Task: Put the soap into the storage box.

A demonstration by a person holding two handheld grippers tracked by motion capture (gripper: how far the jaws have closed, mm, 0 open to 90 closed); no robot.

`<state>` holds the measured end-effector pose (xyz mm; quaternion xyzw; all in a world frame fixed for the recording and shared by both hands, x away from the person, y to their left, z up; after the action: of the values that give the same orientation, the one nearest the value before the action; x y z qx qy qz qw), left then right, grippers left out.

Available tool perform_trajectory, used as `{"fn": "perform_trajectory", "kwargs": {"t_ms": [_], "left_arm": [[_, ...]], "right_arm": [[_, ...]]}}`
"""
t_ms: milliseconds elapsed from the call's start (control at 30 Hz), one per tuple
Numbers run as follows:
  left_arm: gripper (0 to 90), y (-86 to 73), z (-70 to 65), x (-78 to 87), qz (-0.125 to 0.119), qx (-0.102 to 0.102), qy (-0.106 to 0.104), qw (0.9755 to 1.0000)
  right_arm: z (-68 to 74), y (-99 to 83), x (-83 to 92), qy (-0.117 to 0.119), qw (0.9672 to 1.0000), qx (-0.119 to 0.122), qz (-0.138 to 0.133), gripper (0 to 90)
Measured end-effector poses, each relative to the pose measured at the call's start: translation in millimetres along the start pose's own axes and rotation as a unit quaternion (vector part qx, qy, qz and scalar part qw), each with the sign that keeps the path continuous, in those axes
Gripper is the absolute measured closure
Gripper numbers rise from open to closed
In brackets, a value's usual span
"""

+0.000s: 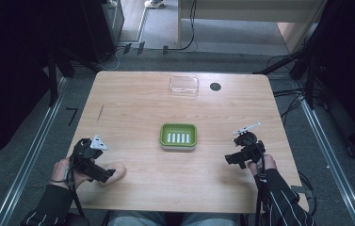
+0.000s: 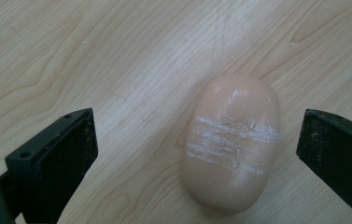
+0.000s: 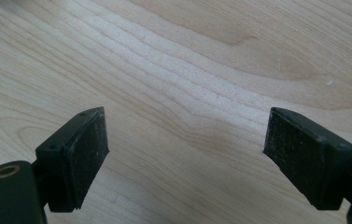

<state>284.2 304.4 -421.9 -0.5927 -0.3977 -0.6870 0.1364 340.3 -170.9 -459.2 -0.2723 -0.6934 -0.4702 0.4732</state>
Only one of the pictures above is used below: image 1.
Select white desk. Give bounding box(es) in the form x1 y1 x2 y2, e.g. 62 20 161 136
177 0 328 55

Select black hanging cable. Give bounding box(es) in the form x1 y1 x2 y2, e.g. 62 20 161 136
167 0 198 52

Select person's right hand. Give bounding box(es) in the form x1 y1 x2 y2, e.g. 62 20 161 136
247 153 278 178

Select metal floor rail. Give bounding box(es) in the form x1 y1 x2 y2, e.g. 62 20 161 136
294 79 355 226
0 76 70 226

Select clear plastic container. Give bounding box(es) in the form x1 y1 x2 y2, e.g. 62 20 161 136
169 75 201 97

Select person's legs in jeans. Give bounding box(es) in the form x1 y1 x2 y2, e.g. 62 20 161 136
106 210 240 226

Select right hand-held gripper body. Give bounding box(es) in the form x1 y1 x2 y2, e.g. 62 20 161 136
233 122 266 163

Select white shoe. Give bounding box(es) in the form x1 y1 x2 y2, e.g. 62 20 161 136
143 0 168 9

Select hand-held gripper cable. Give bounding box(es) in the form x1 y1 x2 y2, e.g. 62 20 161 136
253 140 267 226
66 142 87 220

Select left hand-held gripper cable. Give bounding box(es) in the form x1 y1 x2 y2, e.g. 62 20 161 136
66 142 87 220

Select green soap dish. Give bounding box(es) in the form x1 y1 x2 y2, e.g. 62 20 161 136
159 122 198 152

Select black cabinet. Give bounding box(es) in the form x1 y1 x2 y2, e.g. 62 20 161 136
79 0 126 64

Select black floor cables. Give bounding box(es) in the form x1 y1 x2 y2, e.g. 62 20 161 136
266 55 324 126

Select right hand-held gripper cable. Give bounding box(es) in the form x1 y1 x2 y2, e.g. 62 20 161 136
253 140 267 226

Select person's left hand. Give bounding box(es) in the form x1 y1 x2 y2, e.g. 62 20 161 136
51 157 92 190

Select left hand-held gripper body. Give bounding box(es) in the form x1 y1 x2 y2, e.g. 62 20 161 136
71 135 109 182

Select white floor cable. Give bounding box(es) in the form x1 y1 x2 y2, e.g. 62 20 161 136
98 45 126 72

